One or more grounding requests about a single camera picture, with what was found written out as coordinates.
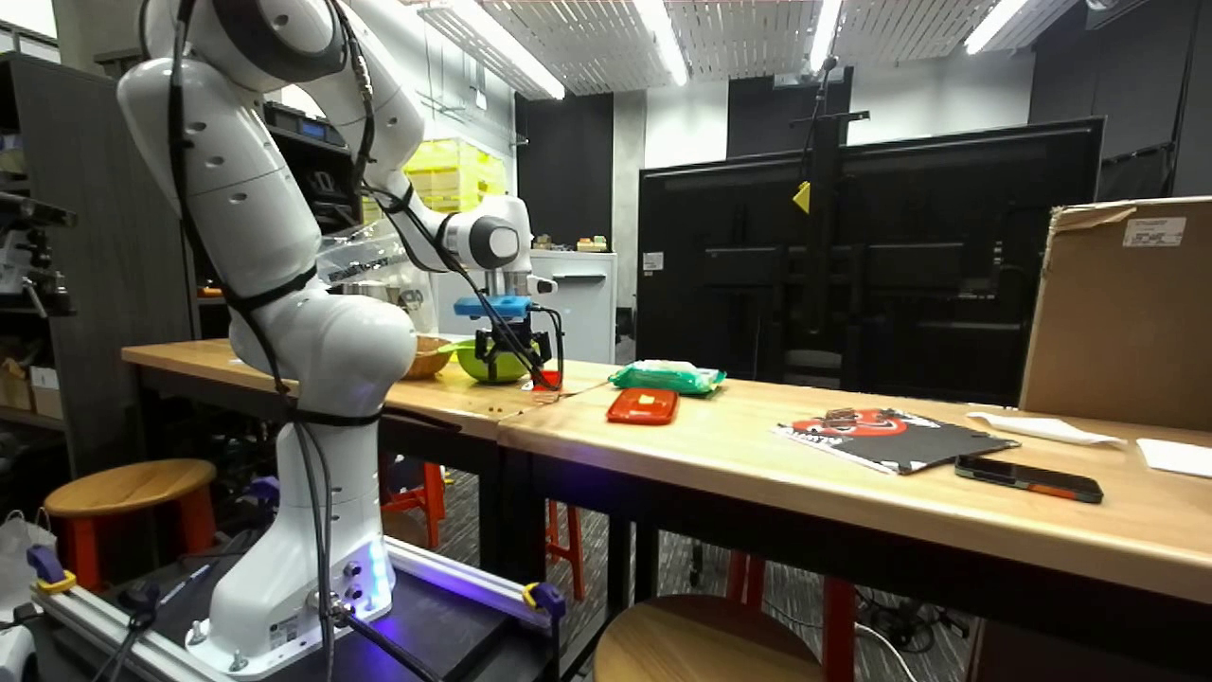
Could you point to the red and black magazine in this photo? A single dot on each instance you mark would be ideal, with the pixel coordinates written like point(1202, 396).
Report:
point(904, 439)

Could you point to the dark storage shelf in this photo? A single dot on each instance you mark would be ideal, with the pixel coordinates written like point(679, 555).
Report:
point(101, 250)

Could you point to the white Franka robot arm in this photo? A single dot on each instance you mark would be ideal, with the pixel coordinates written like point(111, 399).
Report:
point(250, 189)

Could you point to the yellow storage boxes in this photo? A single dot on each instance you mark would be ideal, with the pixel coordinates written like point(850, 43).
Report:
point(460, 174)

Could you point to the flat red-orange case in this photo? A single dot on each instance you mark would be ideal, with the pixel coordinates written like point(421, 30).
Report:
point(642, 406)

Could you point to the round wooden stool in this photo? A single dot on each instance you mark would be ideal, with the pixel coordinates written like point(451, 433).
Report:
point(705, 645)

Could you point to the green wet wipes pack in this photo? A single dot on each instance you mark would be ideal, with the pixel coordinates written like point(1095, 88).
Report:
point(668, 377)

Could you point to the white paper sheet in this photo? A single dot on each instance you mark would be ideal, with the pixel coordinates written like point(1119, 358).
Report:
point(1042, 428)
point(1174, 454)

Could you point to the small orange cup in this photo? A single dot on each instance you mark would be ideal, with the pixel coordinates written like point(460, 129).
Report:
point(546, 380)

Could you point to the brown cardboard box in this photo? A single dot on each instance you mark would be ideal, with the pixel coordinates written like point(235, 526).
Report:
point(1121, 328)

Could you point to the green plastic bowl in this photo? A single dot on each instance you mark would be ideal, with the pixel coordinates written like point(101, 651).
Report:
point(477, 366)

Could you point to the large black monitor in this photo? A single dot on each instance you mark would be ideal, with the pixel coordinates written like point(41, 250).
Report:
point(959, 265)

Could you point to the flat black phone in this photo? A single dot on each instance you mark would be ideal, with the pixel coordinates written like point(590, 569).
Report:
point(1028, 477)

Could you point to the red metal stool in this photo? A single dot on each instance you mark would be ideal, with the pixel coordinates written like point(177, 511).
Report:
point(421, 499)
point(839, 631)

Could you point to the yellow triangular tag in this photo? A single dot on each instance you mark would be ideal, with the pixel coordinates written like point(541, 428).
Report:
point(804, 198)

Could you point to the robot base platform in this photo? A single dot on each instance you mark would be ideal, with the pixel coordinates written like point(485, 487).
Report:
point(431, 619)

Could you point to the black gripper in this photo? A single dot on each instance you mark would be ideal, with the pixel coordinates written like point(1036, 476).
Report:
point(504, 333)

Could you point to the wooden stool with orange legs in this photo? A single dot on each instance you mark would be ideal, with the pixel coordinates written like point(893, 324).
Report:
point(125, 487)

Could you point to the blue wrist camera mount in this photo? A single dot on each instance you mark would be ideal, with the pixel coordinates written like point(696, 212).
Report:
point(491, 307)

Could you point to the long ceiling light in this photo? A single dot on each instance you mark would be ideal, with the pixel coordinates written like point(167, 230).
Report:
point(995, 23)
point(504, 52)
point(827, 36)
point(664, 43)

